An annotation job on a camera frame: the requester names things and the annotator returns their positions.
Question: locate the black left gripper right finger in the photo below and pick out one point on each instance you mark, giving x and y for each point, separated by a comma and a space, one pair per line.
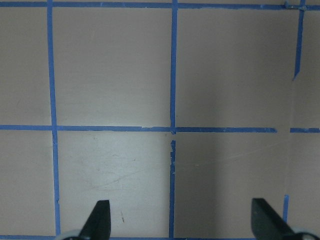
266, 224

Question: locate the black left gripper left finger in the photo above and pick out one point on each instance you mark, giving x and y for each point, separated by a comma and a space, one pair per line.
98, 224

